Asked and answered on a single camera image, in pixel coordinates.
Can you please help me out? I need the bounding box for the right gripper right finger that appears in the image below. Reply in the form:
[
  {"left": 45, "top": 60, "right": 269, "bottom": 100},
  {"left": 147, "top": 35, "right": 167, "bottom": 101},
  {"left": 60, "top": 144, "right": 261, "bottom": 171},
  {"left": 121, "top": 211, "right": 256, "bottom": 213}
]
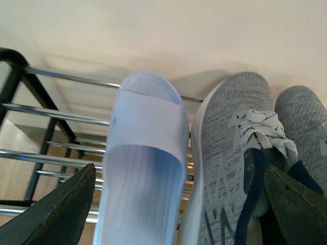
[{"left": 264, "top": 165, "right": 326, "bottom": 244}]

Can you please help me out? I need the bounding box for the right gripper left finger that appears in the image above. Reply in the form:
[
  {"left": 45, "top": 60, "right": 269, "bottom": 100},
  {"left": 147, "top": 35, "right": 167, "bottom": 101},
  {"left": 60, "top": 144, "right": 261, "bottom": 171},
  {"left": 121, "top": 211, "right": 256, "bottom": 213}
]
[{"left": 1, "top": 163, "right": 96, "bottom": 244}]

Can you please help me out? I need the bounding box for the light blue slide sandal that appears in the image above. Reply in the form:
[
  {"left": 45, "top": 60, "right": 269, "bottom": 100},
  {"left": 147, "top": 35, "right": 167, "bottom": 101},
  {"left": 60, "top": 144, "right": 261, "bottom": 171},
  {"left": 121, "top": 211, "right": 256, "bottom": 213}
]
[{"left": 93, "top": 71, "right": 189, "bottom": 244}]

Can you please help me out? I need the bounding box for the grey knit sneaker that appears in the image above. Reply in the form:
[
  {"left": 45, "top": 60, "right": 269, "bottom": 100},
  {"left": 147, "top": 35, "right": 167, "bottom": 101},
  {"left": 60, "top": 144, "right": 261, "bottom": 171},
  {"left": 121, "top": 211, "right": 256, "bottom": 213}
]
[
  {"left": 274, "top": 86, "right": 326, "bottom": 196},
  {"left": 178, "top": 71, "right": 325, "bottom": 245}
]

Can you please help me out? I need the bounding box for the black metal shoe rack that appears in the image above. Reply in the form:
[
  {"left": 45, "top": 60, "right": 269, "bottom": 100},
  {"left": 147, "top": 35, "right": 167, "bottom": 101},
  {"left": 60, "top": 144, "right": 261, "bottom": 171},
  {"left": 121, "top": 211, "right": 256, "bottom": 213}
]
[{"left": 0, "top": 47, "right": 205, "bottom": 225}]

